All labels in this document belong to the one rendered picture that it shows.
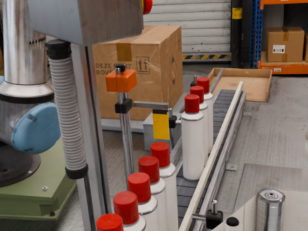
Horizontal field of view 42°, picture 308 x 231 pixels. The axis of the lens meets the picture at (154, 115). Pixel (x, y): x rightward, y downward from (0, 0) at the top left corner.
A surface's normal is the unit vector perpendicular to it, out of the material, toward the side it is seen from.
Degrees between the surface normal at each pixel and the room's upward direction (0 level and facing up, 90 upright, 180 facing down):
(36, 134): 101
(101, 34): 90
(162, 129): 90
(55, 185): 4
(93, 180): 90
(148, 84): 90
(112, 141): 0
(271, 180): 0
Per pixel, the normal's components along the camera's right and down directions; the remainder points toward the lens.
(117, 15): 0.60, 0.28
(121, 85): -0.31, 0.38
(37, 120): 0.78, 0.36
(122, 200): -0.04, -0.94
